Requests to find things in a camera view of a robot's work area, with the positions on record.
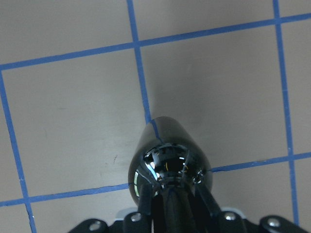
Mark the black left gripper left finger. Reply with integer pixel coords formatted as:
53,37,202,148
138,183,154,217

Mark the dark wine bottle carried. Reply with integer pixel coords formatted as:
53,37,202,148
128,116,217,233

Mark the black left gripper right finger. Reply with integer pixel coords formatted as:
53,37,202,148
195,183,221,218

